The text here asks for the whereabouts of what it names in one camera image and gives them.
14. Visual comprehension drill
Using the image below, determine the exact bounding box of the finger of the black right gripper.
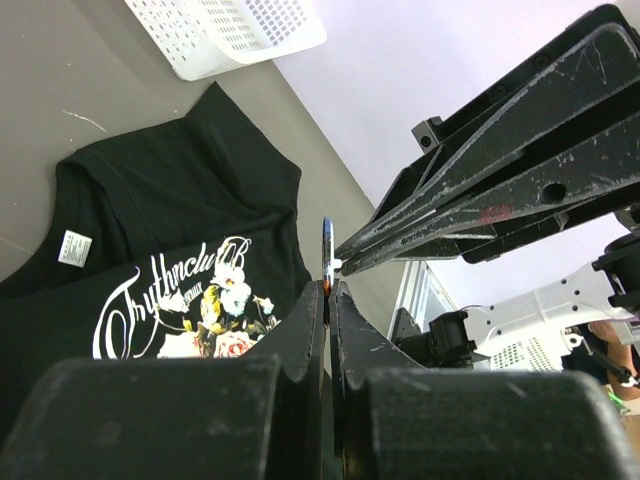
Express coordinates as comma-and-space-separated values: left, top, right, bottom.
338, 115, 639, 275
366, 4, 639, 235

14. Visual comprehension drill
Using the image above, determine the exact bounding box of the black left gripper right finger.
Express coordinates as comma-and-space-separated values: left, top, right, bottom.
329, 282, 639, 479

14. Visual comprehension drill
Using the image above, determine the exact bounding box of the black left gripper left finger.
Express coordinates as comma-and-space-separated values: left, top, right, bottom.
1, 281, 325, 479

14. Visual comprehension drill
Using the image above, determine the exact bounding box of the yellow blue round brooch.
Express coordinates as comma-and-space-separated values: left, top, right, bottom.
322, 217, 342, 326

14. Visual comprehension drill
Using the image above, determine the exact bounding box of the black floral t-shirt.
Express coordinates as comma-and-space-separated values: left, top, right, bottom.
1, 84, 311, 435

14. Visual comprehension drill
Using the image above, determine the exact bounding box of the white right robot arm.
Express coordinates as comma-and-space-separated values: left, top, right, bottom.
334, 4, 639, 369

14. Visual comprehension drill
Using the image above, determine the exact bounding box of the white perforated plastic basket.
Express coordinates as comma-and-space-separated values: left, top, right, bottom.
126, 0, 327, 81

